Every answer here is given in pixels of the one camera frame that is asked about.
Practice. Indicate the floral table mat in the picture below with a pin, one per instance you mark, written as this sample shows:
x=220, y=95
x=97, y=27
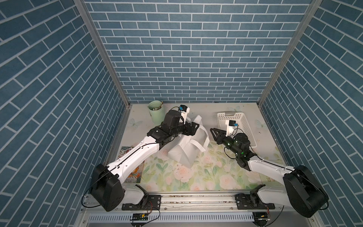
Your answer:
x=212, y=171

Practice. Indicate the white insulated delivery bag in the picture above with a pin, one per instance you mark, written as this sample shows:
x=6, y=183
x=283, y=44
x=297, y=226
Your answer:
x=185, y=149

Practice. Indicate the white plastic basket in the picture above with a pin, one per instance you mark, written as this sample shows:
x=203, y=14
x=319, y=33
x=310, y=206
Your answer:
x=240, y=124

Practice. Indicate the pencils in green cup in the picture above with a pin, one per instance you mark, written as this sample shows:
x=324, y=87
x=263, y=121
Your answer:
x=155, y=105

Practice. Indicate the green round object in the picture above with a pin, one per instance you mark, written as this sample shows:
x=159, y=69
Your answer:
x=157, y=116

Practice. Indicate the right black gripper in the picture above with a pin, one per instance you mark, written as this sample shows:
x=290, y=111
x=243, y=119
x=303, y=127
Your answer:
x=220, y=137

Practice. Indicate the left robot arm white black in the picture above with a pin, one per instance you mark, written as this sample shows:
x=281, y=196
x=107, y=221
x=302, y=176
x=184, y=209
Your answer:
x=106, y=181

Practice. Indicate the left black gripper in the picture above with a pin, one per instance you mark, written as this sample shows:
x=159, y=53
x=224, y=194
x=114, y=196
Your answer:
x=192, y=131

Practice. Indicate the circuit board right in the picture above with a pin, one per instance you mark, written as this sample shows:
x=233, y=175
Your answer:
x=260, y=219

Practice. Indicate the green circuit board left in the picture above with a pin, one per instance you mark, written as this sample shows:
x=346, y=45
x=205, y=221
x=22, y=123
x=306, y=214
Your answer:
x=143, y=217

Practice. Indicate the colourful illustrated book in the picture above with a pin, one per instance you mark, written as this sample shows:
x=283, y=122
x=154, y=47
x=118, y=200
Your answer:
x=136, y=175

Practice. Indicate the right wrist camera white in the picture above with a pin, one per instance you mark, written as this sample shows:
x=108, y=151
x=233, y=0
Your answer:
x=231, y=126

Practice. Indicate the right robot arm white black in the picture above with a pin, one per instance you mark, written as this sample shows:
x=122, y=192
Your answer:
x=301, y=191

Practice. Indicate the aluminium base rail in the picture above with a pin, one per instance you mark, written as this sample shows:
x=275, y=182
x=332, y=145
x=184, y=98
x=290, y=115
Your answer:
x=199, y=207

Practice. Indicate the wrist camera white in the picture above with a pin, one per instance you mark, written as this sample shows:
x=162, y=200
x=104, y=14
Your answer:
x=231, y=126
x=184, y=110

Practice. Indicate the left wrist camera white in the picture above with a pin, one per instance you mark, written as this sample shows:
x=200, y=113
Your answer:
x=184, y=110

